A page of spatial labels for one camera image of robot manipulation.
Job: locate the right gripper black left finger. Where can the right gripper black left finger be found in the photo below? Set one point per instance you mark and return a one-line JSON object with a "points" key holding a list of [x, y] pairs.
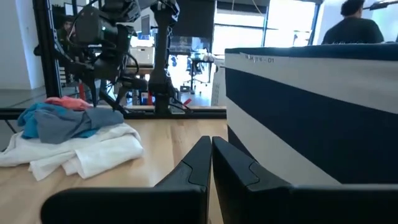
{"points": [[174, 202]]}

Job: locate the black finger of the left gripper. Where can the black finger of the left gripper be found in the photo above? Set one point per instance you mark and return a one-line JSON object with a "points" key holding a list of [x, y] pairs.
{"points": [[112, 102], [92, 93]]}

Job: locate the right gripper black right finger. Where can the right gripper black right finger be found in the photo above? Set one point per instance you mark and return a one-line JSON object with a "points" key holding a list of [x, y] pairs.
{"points": [[248, 199]]}

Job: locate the coral red cloth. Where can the coral red cloth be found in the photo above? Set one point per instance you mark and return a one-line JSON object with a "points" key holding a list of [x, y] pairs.
{"points": [[70, 102]]}

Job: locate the grey cloth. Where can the grey cloth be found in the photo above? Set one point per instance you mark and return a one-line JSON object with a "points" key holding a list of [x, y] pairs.
{"points": [[59, 127]]}

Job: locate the white cloth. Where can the white cloth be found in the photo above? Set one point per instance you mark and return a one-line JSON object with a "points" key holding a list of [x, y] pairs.
{"points": [[102, 152]]}

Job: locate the bright blue cloth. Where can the bright blue cloth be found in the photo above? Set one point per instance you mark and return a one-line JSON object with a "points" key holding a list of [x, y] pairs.
{"points": [[29, 124]]}

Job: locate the navy white striped fabric bin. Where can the navy white striped fabric bin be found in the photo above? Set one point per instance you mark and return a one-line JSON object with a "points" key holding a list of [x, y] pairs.
{"points": [[311, 124]]}

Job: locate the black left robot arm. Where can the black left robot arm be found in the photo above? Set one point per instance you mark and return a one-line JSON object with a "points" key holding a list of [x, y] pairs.
{"points": [[160, 62]]}

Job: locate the white storage box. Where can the white storage box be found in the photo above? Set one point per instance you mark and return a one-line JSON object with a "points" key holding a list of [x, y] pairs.
{"points": [[143, 56]]}

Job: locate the person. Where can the person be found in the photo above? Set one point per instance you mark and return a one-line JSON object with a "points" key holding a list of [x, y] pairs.
{"points": [[66, 29], [353, 29]]}

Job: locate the dark monitor panel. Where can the dark monitor panel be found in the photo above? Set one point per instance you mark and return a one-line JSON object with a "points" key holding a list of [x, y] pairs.
{"points": [[194, 18]]}

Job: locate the black frame post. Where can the black frame post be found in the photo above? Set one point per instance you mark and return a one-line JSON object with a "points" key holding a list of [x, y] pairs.
{"points": [[46, 53]]}

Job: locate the black table frame rails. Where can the black table frame rails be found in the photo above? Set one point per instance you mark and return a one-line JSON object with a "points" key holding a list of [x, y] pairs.
{"points": [[202, 113]]}

